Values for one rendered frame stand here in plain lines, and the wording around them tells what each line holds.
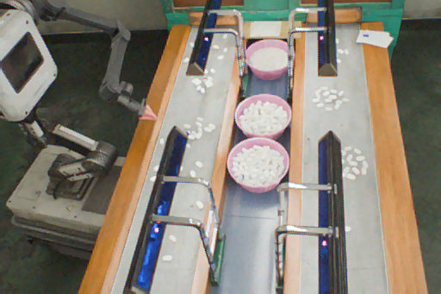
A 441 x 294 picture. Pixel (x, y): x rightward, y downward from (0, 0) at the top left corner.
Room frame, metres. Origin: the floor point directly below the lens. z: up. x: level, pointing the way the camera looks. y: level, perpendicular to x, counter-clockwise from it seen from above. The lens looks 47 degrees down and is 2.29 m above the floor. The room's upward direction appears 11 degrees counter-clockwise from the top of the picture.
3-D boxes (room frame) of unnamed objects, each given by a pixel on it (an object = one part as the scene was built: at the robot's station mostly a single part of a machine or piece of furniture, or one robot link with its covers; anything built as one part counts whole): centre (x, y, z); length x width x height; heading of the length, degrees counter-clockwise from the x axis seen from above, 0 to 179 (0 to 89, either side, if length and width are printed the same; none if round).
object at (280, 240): (0.68, -0.23, 0.90); 0.20 x 0.19 x 0.45; 163
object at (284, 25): (2.04, -0.44, 0.77); 0.33 x 0.15 x 0.01; 73
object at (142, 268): (0.83, 0.22, 1.08); 0.62 x 0.08 x 0.07; 163
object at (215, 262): (0.80, 0.15, 0.90); 0.20 x 0.19 x 0.45; 163
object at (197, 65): (1.76, -0.06, 1.08); 0.62 x 0.08 x 0.07; 163
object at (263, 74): (1.84, -0.38, 0.72); 0.27 x 0.27 x 0.10
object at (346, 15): (1.99, -0.78, 0.83); 0.30 x 0.06 x 0.07; 73
